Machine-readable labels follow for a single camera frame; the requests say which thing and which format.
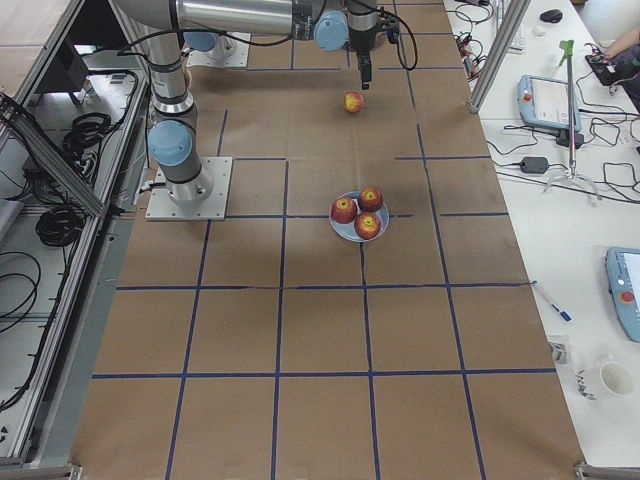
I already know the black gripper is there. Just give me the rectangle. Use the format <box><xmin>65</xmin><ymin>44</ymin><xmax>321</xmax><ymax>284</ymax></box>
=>
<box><xmin>349</xmin><ymin>44</ymin><xmax>379</xmax><ymax>90</ymax></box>

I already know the yellow-red apple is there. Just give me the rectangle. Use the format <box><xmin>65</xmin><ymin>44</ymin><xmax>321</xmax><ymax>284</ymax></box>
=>
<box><xmin>343</xmin><ymin>91</ymin><xmax>365</xmax><ymax>114</ymax></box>

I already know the red apple on plate back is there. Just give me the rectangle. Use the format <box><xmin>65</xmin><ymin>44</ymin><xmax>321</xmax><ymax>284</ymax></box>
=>
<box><xmin>357</xmin><ymin>187</ymin><xmax>384</xmax><ymax>212</ymax></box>

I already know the red apple on plate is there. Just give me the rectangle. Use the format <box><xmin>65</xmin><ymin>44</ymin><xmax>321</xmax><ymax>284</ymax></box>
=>
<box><xmin>354</xmin><ymin>212</ymin><xmax>381</xmax><ymax>241</ymax></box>
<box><xmin>357</xmin><ymin>187</ymin><xmax>384</xmax><ymax>212</ymax></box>
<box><xmin>330</xmin><ymin>196</ymin><xmax>358</xmax><ymax>224</ymax></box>

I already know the red apple on plate left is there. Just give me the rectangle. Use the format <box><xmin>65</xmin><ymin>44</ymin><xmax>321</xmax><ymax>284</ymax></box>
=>
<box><xmin>330</xmin><ymin>196</ymin><xmax>358</xmax><ymax>224</ymax></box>

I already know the red apple on plate front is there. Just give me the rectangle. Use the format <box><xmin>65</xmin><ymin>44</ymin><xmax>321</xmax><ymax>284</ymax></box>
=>
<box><xmin>354</xmin><ymin>212</ymin><xmax>381</xmax><ymax>241</ymax></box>

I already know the light blue plate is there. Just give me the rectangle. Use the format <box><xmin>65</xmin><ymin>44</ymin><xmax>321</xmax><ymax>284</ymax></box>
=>
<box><xmin>329</xmin><ymin>191</ymin><xmax>390</xmax><ymax>243</ymax></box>

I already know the left teach pendant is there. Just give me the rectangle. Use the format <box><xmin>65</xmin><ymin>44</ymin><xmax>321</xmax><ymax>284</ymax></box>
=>
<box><xmin>517</xmin><ymin>75</ymin><xmax>569</xmax><ymax>130</ymax></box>

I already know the teach pendant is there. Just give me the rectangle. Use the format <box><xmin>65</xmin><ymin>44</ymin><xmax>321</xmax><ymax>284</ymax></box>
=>
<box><xmin>605</xmin><ymin>247</ymin><xmax>640</xmax><ymax>343</ymax></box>
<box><xmin>517</xmin><ymin>75</ymin><xmax>569</xmax><ymax>130</ymax></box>

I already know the black computer mouse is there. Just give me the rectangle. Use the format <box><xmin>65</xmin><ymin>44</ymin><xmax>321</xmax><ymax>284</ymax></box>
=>
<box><xmin>539</xmin><ymin>9</ymin><xmax>563</xmax><ymax>24</ymax></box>

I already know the black power adapter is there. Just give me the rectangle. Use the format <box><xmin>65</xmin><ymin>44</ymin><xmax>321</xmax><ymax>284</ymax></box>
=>
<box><xmin>518</xmin><ymin>156</ymin><xmax>549</xmax><ymax>175</ymax></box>

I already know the metal tripod stand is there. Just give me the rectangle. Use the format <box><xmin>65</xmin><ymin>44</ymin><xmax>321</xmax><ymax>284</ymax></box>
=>
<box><xmin>543</xmin><ymin>39</ymin><xmax>602</xmax><ymax>201</ymax></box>

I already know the blue white pen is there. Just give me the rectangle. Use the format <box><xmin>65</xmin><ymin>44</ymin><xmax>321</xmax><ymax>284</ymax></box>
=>
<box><xmin>531</xmin><ymin>280</ymin><xmax>572</xmax><ymax>322</ymax></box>

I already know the right teach pendant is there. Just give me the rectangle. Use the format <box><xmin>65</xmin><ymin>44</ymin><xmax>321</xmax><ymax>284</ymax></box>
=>
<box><xmin>605</xmin><ymin>247</ymin><xmax>640</xmax><ymax>343</ymax></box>

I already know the white mug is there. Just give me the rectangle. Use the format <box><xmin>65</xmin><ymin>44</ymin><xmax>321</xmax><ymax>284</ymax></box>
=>
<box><xmin>575</xmin><ymin>358</ymin><xmax>635</xmax><ymax>401</ymax></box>

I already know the black braided left cable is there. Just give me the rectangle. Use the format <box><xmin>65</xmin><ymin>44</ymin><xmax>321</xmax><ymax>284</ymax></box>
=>
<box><xmin>379</xmin><ymin>12</ymin><xmax>419</xmax><ymax>71</ymax></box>

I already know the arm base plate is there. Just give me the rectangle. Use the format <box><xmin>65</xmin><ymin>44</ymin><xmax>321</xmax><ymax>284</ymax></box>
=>
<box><xmin>145</xmin><ymin>157</ymin><xmax>233</xmax><ymax>221</ymax></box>
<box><xmin>184</xmin><ymin>32</ymin><xmax>251</xmax><ymax>68</ymax></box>

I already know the aluminium frame post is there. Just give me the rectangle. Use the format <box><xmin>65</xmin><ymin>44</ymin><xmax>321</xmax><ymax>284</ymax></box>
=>
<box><xmin>467</xmin><ymin>0</ymin><xmax>531</xmax><ymax>114</ymax></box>

